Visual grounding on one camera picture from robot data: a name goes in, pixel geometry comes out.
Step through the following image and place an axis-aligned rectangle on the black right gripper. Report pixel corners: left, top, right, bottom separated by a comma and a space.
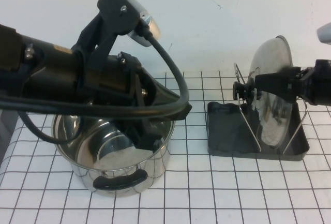
254, 58, 331, 106

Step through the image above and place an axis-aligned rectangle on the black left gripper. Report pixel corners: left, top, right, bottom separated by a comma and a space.
77, 52, 193, 152

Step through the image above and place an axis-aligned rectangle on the stainless steel pot lid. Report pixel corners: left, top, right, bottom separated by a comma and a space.
232, 35, 294, 148

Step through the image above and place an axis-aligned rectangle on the stainless steel cooking pot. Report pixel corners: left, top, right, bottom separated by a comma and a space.
51, 112, 177, 198

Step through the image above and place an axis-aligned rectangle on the dark grey drip tray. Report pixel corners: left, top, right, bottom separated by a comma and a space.
206, 101, 310, 162

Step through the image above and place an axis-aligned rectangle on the white grid pattern tablecloth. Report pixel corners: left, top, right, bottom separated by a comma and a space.
0, 66, 331, 224

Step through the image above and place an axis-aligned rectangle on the black camera cable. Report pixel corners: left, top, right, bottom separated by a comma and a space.
0, 24, 192, 144

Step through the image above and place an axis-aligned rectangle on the metal wire lid rack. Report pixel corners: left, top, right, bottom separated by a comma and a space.
233, 62, 308, 155

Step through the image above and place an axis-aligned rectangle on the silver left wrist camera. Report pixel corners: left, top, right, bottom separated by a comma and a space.
73, 0, 161, 80

